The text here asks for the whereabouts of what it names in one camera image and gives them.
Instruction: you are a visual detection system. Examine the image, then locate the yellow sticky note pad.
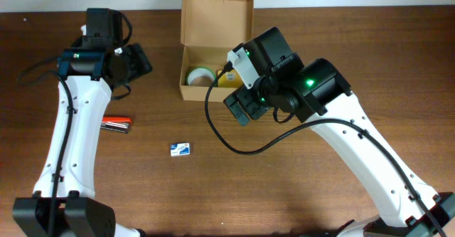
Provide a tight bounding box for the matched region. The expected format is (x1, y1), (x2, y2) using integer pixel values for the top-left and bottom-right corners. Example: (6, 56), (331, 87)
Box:
(217, 70), (243, 88)

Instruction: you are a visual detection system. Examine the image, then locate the green tape roll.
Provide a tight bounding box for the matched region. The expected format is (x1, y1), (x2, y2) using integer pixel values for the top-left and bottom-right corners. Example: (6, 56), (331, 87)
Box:
(186, 67), (215, 87)

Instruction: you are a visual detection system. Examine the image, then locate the cardboard box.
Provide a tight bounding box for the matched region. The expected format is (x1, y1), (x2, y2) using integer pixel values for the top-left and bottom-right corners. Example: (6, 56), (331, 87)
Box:
(179, 0), (254, 101)

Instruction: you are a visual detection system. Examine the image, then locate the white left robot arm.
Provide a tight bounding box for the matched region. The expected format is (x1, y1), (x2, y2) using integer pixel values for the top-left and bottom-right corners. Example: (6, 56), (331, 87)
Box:
(12, 8), (152, 236)

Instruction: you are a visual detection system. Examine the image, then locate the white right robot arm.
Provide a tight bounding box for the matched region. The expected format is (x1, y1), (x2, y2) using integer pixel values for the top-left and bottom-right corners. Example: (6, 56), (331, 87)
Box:
(224, 27), (454, 236)

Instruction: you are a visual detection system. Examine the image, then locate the blue white staples box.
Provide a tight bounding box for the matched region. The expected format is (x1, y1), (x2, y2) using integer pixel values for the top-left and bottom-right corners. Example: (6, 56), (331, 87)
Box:
(170, 142), (191, 157)

